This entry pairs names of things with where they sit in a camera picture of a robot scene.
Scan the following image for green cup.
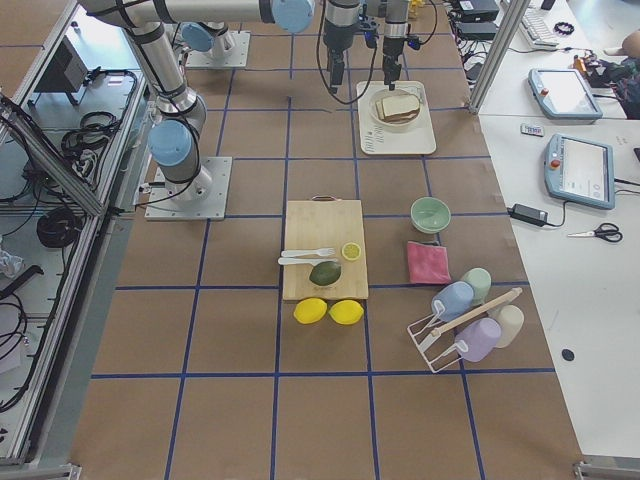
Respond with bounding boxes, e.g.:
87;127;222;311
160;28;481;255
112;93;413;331
461;267;492;306

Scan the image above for bread slice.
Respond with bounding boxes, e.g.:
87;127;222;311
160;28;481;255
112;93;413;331
376;94;421;106
376;102;421;124

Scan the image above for right yellow lemon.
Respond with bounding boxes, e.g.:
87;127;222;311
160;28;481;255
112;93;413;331
329;299;364;326

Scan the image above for green avocado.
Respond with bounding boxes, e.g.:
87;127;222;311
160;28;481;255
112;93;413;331
309;261;342;287

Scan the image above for cream bear tray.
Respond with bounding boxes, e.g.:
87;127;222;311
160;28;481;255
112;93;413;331
357;81;436;155

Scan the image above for small white remote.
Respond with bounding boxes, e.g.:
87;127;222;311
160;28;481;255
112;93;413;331
520;123;545;137

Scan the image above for white wire cup rack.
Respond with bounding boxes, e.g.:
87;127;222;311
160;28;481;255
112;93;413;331
406;286;524;374

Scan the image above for purple cup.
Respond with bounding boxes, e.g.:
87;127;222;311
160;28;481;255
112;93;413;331
454;317;502;362

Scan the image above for white plastic knife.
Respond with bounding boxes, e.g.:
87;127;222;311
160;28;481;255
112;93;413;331
277;257;327;266

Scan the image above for black handled scissors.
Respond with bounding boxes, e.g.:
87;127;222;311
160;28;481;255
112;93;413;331
568;222;624;243

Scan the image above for bread slice in plate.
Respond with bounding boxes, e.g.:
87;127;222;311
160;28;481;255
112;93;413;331
376;102;421;124

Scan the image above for teach pendant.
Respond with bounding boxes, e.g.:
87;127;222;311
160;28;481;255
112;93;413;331
528;69;603;122
543;134;615;210

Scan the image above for blue cup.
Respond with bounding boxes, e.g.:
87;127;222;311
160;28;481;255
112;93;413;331
431;281;474;322

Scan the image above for cream round plate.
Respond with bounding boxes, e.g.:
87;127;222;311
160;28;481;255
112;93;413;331
369;90;422;130

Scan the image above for black power adapter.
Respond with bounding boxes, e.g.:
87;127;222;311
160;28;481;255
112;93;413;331
507;203;548;227

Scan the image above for green bowl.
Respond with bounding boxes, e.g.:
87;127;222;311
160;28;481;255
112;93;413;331
410;197;451;234

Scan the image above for wooden cutting board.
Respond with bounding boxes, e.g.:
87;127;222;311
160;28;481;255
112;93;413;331
282;200;369;301

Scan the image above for near teach pendant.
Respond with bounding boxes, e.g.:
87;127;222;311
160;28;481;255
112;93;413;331
543;134;615;210

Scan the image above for white keyboard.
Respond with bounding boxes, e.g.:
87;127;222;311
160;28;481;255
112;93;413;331
519;9;559;51

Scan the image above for far teach pendant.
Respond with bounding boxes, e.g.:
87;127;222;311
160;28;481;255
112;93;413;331
528;69;603;122

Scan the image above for cream cup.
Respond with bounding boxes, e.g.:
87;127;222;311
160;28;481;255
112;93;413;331
488;304;524;348

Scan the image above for lemon half slice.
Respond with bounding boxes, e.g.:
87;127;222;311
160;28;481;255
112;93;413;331
341;242;362;261

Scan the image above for yellow lemon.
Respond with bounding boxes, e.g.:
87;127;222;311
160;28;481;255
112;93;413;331
293;297;328;325
329;299;364;326

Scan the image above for left yellow lemon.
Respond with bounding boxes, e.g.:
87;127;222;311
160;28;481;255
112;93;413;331
293;297;328;325

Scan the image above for white plastic fork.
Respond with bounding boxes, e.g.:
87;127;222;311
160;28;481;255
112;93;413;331
280;247;336;258

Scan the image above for pink cloth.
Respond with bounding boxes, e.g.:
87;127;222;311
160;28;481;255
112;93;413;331
407;241;451;285

